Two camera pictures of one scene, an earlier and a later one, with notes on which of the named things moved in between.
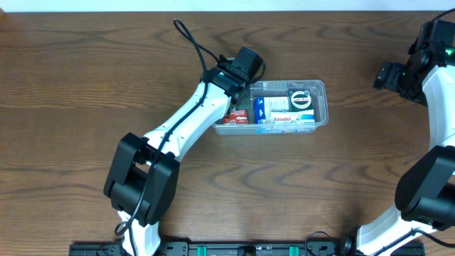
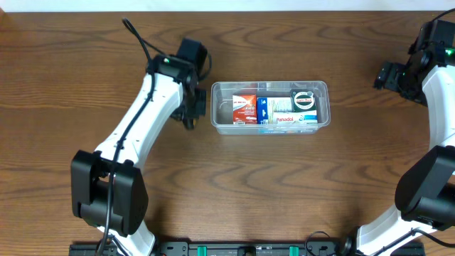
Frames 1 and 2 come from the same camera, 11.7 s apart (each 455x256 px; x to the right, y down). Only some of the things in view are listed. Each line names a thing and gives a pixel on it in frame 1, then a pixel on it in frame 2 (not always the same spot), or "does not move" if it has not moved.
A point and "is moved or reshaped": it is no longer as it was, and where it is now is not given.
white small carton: x=292 y=116 does not move
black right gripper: x=384 y=75 does not move
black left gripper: x=238 y=96 -> x=192 y=116
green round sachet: x=300 y=99 does not move
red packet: x=239 y=116 is moved or reshaped
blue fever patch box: x=264 y=105 does not move
